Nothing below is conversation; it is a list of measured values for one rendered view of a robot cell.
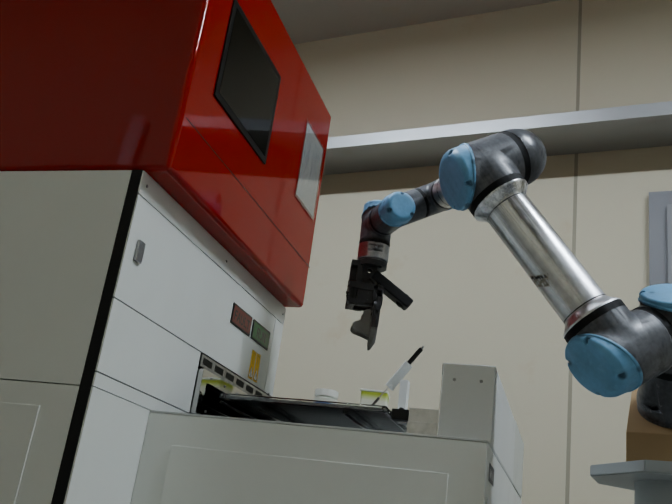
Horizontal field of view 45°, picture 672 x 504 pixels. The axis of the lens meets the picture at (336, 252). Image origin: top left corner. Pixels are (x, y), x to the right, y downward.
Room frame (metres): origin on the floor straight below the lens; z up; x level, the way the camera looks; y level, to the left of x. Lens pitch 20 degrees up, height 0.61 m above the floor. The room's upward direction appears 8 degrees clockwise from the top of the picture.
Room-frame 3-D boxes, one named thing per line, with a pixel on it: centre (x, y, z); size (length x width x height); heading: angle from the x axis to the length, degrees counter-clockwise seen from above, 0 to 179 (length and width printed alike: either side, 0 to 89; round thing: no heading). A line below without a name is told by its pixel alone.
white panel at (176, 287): (1.73, 0.25, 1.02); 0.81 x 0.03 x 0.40; 162
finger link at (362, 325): (1.82, -0.09, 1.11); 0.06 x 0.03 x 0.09; 93
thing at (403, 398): (2.04, -0.21, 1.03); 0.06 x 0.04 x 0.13; 72
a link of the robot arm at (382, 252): (1.83, -0.09, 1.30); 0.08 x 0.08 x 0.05
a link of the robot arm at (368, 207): (1.82, -0.09, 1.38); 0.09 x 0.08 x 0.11; 16
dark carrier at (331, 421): (1.84, -0.02, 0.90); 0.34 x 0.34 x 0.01; 72
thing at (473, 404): (1.67, -0.35, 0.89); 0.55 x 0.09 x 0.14; 162
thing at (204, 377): (1.89, 0.18, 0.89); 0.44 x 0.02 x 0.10; 162
